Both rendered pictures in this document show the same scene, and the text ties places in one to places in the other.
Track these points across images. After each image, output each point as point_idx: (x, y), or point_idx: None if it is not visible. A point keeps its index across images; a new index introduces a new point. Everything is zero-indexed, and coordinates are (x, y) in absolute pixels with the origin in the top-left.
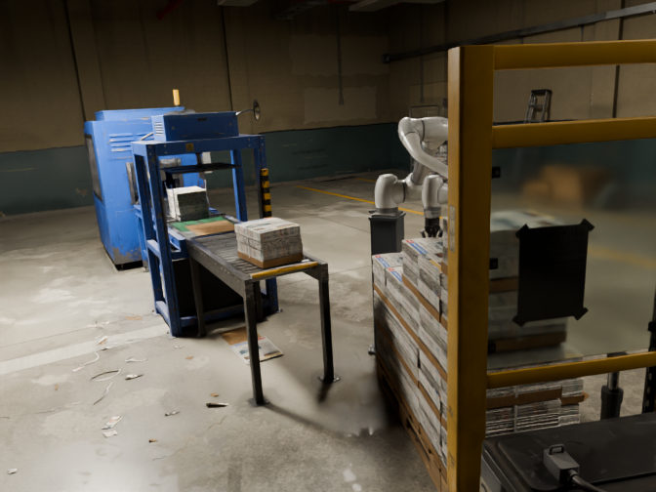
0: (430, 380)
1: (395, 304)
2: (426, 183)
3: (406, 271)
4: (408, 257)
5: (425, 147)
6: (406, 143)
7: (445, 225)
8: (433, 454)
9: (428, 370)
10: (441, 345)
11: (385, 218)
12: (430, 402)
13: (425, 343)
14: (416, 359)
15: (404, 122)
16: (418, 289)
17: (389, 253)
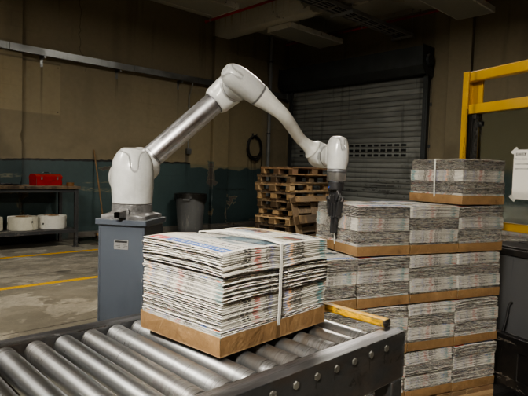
0: (430, 323)
1: (340, 293)
2: (346, 142)
3: (372, 239)
4: (377, 220)
5: (218, 109)
6: (272, 97)
7: (468, 165)
8: (438, 391)
9: (426, 316)
10: (454, 272)
11: (159, 218)
12: (435, 342)
13: (423, 291)
14: (405, 321)
15: (247, 70)
16: (412, 242)
17: None
